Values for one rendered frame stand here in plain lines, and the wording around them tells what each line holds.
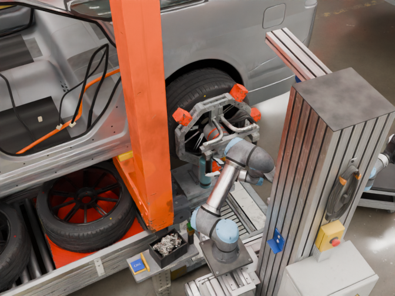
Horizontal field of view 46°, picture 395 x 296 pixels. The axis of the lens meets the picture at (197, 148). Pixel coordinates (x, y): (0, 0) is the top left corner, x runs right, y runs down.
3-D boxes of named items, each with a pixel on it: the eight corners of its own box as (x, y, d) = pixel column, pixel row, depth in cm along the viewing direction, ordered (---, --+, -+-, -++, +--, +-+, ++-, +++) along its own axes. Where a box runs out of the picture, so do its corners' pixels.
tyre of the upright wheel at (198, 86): (141, 91, 293) (160, 155, 344) (156, 113, 279) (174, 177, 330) (230, 50, 307) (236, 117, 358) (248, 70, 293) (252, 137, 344)
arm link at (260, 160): (276, 152, 231) (287, 174, 275) (257, 144, 235) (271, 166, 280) (265, 172, 230) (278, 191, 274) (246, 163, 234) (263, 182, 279)
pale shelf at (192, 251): (187, 234, 303) (187, 231, 301) (199, 254, 293) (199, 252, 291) (126, 261, 289) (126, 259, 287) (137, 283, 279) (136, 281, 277)
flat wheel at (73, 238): (99, 164, 365) (94, 144, 347) (155, 213, 333) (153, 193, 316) (26, 213, 333) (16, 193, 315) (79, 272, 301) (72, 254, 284)
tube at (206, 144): (214, 120, 297) (214, 107, 289) (229, 139, 285) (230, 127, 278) (190, 129, 291) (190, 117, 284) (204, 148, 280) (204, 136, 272)
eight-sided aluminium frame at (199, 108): (242, 142, 339) (248, 84, 299) (247, 148, 335) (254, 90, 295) (176, 168, 321) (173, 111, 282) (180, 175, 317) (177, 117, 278)
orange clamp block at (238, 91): (235, 96, 302) (242, 84, 299) (241, 103, 298) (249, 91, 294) (227, 94, 298) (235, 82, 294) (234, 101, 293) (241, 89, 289)
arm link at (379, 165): (355, 174, 241) (360, 163, 235) (369, 164, 246) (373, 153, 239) (368, 183, 237) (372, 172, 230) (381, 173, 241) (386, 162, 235)
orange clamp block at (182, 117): (187, 111, 290) (178, 107, 283) (193, 118, 285) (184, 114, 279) (180, 119, 292) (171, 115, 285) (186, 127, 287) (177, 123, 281)
